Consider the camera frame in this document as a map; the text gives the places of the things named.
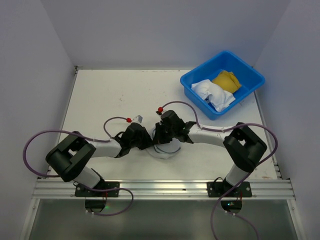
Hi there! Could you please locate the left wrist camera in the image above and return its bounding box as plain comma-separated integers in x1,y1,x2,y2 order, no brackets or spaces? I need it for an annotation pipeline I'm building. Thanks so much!
132,115,143,125

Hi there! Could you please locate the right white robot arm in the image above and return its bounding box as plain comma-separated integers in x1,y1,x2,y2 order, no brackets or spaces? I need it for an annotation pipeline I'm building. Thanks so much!
152,110,267,194

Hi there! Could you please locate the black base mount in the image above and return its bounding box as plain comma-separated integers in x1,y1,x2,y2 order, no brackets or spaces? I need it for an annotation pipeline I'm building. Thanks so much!
73,179,120,212
206,177,253,214

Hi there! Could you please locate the white bra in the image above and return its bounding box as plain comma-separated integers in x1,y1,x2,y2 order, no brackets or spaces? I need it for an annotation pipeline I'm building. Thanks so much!
191,79,236,112

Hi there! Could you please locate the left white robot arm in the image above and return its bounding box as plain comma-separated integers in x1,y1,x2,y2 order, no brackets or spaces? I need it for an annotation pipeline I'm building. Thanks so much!
45,122,153,188

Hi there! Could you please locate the yellow bra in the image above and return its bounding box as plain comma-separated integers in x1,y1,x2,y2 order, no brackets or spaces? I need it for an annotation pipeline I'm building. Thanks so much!
212,70,242,94

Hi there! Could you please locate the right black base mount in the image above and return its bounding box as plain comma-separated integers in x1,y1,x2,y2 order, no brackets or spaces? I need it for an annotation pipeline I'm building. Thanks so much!
206,177,253,214

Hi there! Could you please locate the aluminium mounting rail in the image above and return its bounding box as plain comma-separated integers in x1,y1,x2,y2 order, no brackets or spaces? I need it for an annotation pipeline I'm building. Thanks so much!
32,179,295,200

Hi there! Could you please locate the white mesh laundry bag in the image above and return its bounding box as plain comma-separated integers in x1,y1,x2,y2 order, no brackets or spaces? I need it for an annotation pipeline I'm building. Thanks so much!
146,138,181,160

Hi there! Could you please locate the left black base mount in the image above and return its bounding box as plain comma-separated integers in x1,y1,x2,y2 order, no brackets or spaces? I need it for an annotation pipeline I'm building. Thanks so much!
73,179,120,212

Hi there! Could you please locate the blue plastic tub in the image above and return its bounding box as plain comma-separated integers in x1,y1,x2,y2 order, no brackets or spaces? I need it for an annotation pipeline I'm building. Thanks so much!
180,50,265,120

